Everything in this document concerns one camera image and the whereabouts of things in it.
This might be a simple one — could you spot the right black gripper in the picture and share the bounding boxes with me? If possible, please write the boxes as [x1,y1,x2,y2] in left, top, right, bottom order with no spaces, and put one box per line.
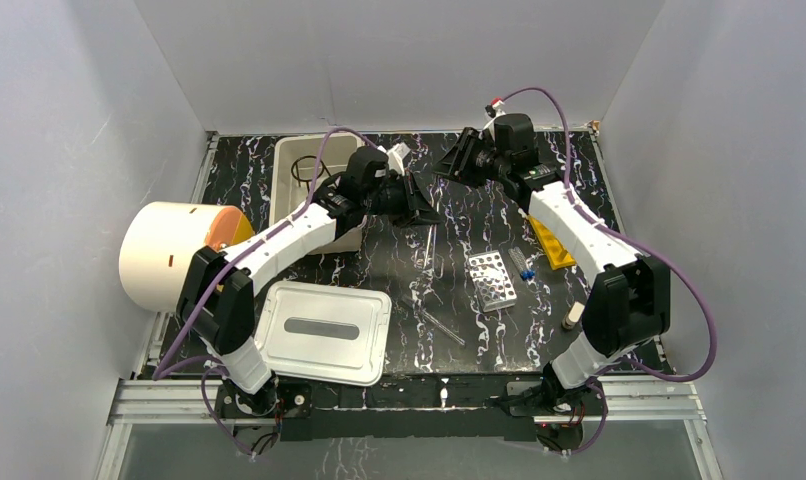
[429,127,509,190]

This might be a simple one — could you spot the blue capped vial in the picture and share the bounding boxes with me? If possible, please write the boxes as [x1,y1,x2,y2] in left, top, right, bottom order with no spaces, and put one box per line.
[508,247,535,281]

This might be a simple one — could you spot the black wire tripod stand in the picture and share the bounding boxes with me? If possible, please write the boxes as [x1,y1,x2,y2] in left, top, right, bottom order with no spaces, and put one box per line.
[290,155,331,192]

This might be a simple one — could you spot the white bin lid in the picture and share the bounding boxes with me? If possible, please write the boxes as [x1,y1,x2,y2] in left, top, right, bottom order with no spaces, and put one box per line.
[255,281,392,387]

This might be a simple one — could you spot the metal crucible tongs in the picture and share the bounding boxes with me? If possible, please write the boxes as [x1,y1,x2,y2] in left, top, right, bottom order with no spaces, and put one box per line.
[422,225,444,278]

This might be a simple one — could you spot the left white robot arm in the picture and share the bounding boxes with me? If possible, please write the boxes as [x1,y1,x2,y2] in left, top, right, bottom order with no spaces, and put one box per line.
[176,146,441,416]

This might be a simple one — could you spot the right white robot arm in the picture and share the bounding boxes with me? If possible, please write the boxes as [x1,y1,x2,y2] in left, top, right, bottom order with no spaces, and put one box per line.
[433,113,671,414]

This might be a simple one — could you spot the metal perforated tube rack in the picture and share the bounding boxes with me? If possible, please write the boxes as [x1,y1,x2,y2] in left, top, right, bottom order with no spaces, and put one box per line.
[466,251,518,313]

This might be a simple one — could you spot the beige plastic bin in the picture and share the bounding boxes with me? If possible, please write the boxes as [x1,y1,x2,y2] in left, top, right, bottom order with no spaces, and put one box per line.
[269,132,365,225]

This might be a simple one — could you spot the yellow test tube rack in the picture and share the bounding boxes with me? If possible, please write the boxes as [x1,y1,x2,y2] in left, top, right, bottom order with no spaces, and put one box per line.
[527,217,576,270]

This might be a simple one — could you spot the white cylindrical centrifuge drum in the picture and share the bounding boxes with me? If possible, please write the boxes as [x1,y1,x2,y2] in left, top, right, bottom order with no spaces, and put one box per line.
[118,201,254,313]

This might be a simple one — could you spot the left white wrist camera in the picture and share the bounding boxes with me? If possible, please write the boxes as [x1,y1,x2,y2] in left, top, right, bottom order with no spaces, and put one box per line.
[386,142,411,176]

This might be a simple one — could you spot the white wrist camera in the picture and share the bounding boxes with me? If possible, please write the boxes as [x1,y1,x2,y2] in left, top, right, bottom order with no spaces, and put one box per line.
[386,142,411,176]
[483,97,506,134]

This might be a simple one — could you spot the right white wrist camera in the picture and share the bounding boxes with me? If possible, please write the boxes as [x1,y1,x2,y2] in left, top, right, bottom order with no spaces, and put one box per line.
[483,97,506,134]

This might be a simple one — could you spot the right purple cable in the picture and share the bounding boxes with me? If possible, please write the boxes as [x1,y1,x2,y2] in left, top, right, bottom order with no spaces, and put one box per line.
[498,86,718,456]

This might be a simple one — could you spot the purple cable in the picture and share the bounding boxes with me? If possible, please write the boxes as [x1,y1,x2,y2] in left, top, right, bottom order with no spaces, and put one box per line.
[152,127,381,458]
[498,86,718,456]

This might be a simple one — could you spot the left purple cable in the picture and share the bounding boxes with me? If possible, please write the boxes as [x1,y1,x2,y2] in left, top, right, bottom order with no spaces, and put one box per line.
[152,127,381,458]

